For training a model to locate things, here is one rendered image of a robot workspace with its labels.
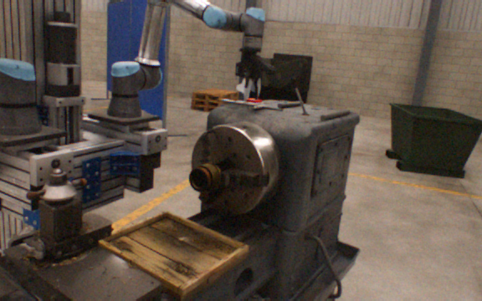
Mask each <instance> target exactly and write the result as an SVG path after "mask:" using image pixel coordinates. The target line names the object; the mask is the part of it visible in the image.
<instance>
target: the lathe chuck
mask: <svg viewBox="0 0 482 301"><path fill-rule="evenodd" d="M240 126H244V127H248V128H249V130H245V129H243V128H241V127H240ZM213 129H214V131H215V134H216V137H217V139H218V143H219V145H220V147H222V151H223V154H224V157H225V158H228V159H227V160H225V161H224V162H223V163H220V164H218V165H216V166H218V167H219V168H220V170H222V171H224V170H227V169H229V168H230V165H229V163H230V160H231V161H232V162H233V164H235V167H236V168H238V169H241V170H245V171H252V172H255V173H259V175H263V176H266V175H267V173H268V177H267V184H266V186H265V185H263V186H260V185H257V186H254V188H249V187H248V186H242V185H239V186H233V185H229V184H228V185H226V186H225V185H222V188H220V190H219V191H218V194H217V195H216V196H215V197H214V199H213V202H212V204H211V207H212V208H214V209H215V210H217V211H218V212H222V213H223V214H225V215H229V216H239V215H243V214H244V213H245V212H248V211H250V210H252V209H254V208H256V207H257V206H258V205H259V206H261V205H262V204H264V203H265V202H267V201H268V199H269V197H270V196H271V195H272V193H273V191H274V190H275V188H276V185H277V181H278V175H279V168H278V161H277V157H276V154H275V152H274V150H273V147H272V145H271V144H270V143H269V141H268V140H267V138H266V137H265V136H264V134H263V133H262V132H261V131H259V130H257V129H256V128H254V127H253V126H251V125H246V124H242V123H232V124H227V125H217V126H214V127H213ZM206 132H207V131H206V130H205V131H204V132H203V133H202V134H201V136H200V137H199V138H198V140H197V142H196V144H195V146H194V147H193V150H192V158H191V168H192V170H193V169H196V168H197V167H198V166H201V162H200V160H201V159H203V156H202V153H201V151H202V150H203V144H202V142H201V140H200V138H201V137H203V136H204V135H206ZM266 172H267V173H266Z"/></svg>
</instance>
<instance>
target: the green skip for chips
mask: <svg viewBox="0 0 482 301"><path fill-rule="evenodd" d="M389 105H391V150H386V156H387V157H388V158H389V159H398V161H397V165H396V167H397V168H398V169H399V170H400V171H407V172H416V173H423V174H430V176H444V177H451V178H459V179H464V173H465V170H463V168H464V165H465V163H466V162H468V159H469V157H470V155H471V153H472V151H473V149H474V146H475V144H476V143H477V141H478V139H479V137H480V134H481V132H482V120H480V119H477V118H475V117H473V116H470V115H465V114H462V113H459V112H457V111H454V110H450V109H441V107H432V106H422V105H405V104H396V103H389Z"/></svg>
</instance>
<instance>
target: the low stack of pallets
mask: <svg viewBox="0 0 482 301"><path fill-rule="evenodd" d="M198 94H199V95H198ZM232 94H234V97H232ZM191 99H192V102H191V108H192V110H197V109H200V108H202V107H204V112H209V111H212V110H213V109H214V108H215V107H219V106H220V104H227V103H228V102H223V101H222V99H227V100H232V101H238V91H229V90H222V89H202V90H198V91H192V98H191ZM198 100H199V101H198ZM197 106H198V107H197Z"/></svg>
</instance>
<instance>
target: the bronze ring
mask: <svg viewBox="0 0 482 301"><path fill-rule="evenodd" d="M220 171H222V170H220V168H219V167H218V166H216V165H214V164H213V163H211V162H206V163H204V164H202V165H201V166H198V167H197V168H196V169H193V170H191V171H190V173H189V183H190V185H191V187H192V189H193V190H195V191H198V192H201V191H214V190H216V189H218V187H219V185H220V183H222V173H220Z"/></svg>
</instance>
